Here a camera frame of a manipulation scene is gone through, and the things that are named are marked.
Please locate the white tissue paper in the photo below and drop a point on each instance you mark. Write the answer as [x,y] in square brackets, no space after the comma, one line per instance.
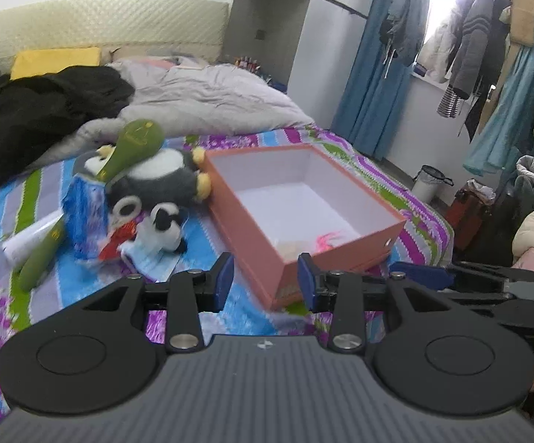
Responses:
[154,260]

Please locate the black white striped garment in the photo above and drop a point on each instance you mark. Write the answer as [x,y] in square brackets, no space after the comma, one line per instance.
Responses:
[449,104]

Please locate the green plush massage stick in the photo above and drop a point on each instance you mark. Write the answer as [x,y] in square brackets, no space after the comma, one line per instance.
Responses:
[140,138]

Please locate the striped floral bed sheet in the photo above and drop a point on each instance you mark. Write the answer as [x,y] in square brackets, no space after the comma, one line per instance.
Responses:
[257,300]

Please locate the white trash bin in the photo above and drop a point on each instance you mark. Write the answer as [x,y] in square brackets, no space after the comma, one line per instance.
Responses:
[428,184]

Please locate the blue curtain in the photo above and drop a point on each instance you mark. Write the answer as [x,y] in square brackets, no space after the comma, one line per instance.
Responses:
[368,101]

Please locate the white tube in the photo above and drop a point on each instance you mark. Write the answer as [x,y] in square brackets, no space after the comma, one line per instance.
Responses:
[29,242]

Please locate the grey duvet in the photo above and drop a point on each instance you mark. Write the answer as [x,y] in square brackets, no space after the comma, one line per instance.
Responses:
[211,97]

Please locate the pink fluffy item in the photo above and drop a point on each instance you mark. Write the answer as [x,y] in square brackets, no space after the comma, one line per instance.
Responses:
[327,240]

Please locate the yellow pillow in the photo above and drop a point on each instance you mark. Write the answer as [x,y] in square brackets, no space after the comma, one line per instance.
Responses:
[54,61]

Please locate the blue fuzzy cloth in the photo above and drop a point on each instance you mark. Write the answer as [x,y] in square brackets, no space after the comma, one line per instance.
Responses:
[84,214]

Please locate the small panda plush toy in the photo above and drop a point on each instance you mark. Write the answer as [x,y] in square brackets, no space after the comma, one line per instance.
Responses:
[165,228]

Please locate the red suitcase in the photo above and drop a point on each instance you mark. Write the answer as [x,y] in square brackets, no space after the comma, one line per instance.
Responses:
[467,221]

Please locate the small bottles on nightstand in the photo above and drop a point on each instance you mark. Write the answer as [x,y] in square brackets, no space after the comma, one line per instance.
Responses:
[246,62]

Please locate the red foil wrapper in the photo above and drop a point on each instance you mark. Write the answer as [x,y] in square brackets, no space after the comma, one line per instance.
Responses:
[119,240]

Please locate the grey penguin plush toy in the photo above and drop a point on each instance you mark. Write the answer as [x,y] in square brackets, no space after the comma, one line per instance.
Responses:
[165,170]

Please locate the beige quilted headboard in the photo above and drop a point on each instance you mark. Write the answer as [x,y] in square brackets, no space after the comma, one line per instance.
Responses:
[110,23]

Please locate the orange cardboard box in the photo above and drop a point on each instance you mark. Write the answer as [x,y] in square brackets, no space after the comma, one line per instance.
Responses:
[248,221]

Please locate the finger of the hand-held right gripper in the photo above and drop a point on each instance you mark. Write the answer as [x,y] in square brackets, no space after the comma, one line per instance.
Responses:
[423,275]

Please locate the dark hanging coat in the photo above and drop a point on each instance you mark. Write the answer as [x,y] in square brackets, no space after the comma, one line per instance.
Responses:
[474,41]

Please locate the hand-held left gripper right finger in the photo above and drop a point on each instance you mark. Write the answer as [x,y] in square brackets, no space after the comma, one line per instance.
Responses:
[306,281]

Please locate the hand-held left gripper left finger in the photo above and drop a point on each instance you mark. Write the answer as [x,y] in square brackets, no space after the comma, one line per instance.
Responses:
[223,281]

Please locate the white hanging jacket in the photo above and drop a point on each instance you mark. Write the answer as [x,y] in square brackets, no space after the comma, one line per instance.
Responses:
[440,46]

